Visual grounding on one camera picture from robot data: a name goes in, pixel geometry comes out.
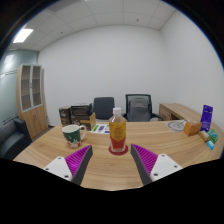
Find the flat green box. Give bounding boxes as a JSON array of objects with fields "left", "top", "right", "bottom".
[{"left": 207, "top": 128, "right": 220, "bottom": 144}]

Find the grey mesh office chair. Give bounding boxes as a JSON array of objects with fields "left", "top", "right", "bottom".
[{"left": 121, "top": 93, "right": 165, "bottom": 123}]

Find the printed paper leaflet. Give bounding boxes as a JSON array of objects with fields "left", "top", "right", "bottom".
[{"left": 89, "top": 123, "right": 111, "bottom": 135}]

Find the small ceiling light panel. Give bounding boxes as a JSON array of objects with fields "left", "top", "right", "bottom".
[{"left": 12, "top": 28, "right": 35, "bottom": 44}]

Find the small yellow box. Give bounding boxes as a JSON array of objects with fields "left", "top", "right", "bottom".
[{"left": 197, "top": 130, "right": 211, "bottom": 143}]

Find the tall dark brown box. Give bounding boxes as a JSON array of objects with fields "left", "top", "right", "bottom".
[{"left": 58, "top": 105, "right": 73, "bottom": 127}]

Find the clear bottle with amber drink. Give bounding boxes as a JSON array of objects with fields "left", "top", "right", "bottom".
[{"left": 108, "top": 106, "right": 128, "bottom": 154}]

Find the green and white mug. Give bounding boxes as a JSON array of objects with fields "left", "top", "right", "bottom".
[{"left": 61, "top": 124, "right": 88, "bottom": 149}]

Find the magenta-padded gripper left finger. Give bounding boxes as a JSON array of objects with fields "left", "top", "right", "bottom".
[{"left": 43, "top": 144, "right": 94, "bottom": 187}]

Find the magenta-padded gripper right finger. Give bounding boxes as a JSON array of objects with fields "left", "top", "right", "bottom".
[{"left": 130, "top": 143, "right": 184, "bottom": 187}]

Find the black sofa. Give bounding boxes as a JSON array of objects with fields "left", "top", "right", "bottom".
[{"left": 0, "top": 117, "right": 33, "bottom": 161}]

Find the purple standing box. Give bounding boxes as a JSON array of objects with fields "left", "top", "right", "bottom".
[{"left": 199, "top": 104, "right": 214, "bottom": 133}]

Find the wooden shelf cabinet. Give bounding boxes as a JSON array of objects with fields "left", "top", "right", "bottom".
[{"left": 15, "top": 63, "right": 50, "bottom": 140}]

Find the small light blue box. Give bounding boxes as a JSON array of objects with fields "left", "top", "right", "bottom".
[{"left": 206, "top": 139, "right": 216, "bottom": 151}]

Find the black office chair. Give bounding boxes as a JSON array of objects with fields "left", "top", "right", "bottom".
[{"left": 92, "top": 96, "right": 116, "bottom": 121}]

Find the flat round red coaster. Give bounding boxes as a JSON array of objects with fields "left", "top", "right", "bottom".
[{"left": 108, "top": 144, "right": 130, "bottom": 156}]

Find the small brown cardboard box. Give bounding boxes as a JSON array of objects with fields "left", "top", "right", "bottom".
[{"left": 183, "top": 120, "right": 203, "bottom": 137}]

